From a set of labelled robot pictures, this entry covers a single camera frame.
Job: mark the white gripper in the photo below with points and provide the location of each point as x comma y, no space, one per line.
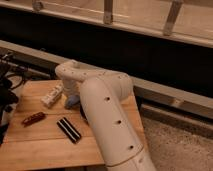
70,90

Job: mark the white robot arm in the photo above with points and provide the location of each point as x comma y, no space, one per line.
100,94

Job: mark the dark ceramic bowl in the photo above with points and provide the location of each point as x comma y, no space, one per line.
83,114

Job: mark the black white striped block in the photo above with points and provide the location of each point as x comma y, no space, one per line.
70,131

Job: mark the black equipment with cables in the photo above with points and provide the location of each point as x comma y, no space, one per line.
11,77

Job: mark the metal window frame rail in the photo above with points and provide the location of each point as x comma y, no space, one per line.
189,21

